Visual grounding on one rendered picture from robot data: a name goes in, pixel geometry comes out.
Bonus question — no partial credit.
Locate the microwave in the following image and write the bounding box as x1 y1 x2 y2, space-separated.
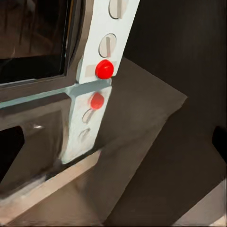
0 0 140 103

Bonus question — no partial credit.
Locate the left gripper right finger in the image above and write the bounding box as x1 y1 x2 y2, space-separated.
212 126 227 164

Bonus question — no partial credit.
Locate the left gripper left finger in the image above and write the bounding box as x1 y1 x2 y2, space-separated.
0 126 25 183

